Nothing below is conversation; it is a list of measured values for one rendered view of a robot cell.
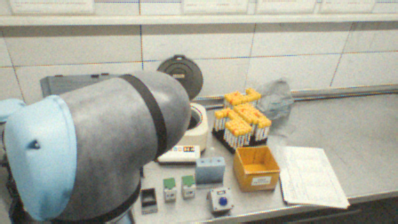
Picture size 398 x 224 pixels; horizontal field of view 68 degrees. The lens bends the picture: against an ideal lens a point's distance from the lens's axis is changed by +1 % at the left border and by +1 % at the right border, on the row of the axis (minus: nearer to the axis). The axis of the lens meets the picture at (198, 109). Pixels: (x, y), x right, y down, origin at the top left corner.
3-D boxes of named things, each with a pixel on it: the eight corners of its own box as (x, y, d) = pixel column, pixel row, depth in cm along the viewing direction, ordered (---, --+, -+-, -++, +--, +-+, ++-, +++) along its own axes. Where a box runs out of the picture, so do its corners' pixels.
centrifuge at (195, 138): (147, 165, 115) (147, 141, 108) (152, 120, 140) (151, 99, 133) (209, 165, 117) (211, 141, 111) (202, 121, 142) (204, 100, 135)
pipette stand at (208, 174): (196, 188, 107) (198, 169, 101) (194, 174, 113) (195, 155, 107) (223, 187, 108) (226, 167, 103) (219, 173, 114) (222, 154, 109)
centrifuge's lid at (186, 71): (154, 55, 123) (155, 50, 130) (155, 108, 134) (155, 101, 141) (204, 56, 125) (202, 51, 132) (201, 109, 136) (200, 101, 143)
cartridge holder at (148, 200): (141, 213, 97) (140, 206, 95) (139, 192, 104) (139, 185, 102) (158, 211, 98) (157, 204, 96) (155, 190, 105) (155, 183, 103)
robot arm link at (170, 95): (210, 44, 40) (91, 97, 78) (142, 64, 33) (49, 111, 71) (238, 123, 41) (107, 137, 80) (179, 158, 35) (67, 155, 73)
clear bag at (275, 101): (259, 125, 142) (266, 92, 131) (238, 107, 154) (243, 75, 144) (298, 113, 153) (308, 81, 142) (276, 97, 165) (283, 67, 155)
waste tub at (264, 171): (241, 193, 107) (245, 173, 101) (232, 166, 118) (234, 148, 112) (275, 189, 109) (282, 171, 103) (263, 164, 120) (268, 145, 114)
